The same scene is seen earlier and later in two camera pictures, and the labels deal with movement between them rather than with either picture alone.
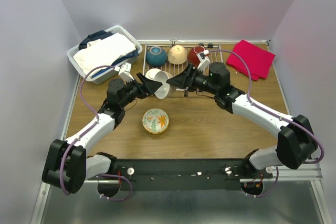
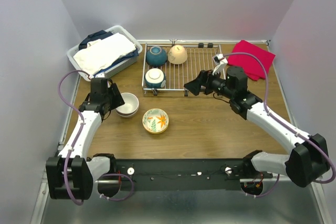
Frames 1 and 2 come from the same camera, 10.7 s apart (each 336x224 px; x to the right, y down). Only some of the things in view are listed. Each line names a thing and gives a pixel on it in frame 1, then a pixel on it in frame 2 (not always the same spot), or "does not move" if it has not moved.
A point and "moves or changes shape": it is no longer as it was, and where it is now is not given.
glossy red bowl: [192, 57] to [127, 115]
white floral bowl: [165, 91] moves or changes shape
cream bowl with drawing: [177, 54] does not move
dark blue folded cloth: [94, 36] does not move
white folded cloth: [101, 52] does not move
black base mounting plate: [182, 174] does not move
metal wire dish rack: [174, 56] does not move
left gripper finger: [149, 86] to [116, 99]
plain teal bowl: [156, 56] does not move
